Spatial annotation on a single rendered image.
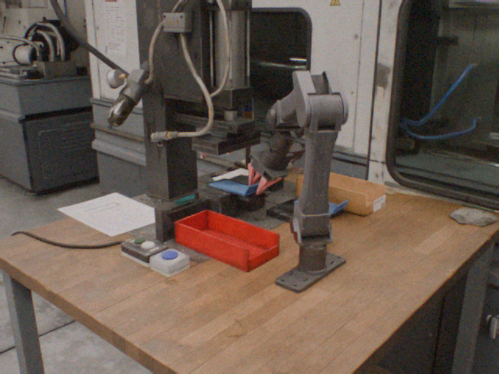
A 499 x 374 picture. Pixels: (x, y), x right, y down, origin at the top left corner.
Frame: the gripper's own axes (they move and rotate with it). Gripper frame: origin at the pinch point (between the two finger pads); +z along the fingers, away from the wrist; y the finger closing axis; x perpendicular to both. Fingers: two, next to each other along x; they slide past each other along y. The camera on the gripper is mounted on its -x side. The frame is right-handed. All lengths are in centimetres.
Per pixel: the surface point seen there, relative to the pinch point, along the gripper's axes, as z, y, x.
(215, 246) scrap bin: 3.8, -11.2, 23.5
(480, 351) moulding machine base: 24, -73, -62
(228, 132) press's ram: -9.2, 14.2, 3.3
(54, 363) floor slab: 138, 38, 10
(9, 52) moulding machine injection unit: 166, 341, -108
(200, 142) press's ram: -4.3, 16.6, 9.7
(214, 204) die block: 8.6, 4.6, 7.8
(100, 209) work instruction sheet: 31.3, 30.7, 22.6
